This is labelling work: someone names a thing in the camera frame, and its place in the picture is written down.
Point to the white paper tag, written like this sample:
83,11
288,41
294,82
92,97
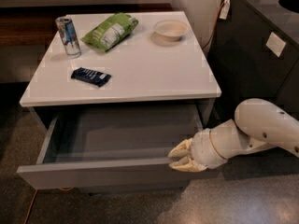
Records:
225,9

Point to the dark blue rxbar wrapper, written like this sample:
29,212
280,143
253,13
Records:
96,78

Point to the white top grey cabinet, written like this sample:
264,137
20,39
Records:
144,69

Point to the grey top drawer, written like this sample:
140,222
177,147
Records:
110,148

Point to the silver blue drink can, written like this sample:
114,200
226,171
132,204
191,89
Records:
68,36

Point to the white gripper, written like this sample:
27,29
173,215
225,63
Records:
202,151

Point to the dark wooden bench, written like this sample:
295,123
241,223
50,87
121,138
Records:
26,26

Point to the white paper bowl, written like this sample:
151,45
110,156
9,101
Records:
171,30

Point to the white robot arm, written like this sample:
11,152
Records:
258,125

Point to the green chip bag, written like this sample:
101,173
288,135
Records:
111,31

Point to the white label sticker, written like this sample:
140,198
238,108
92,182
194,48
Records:
275,44

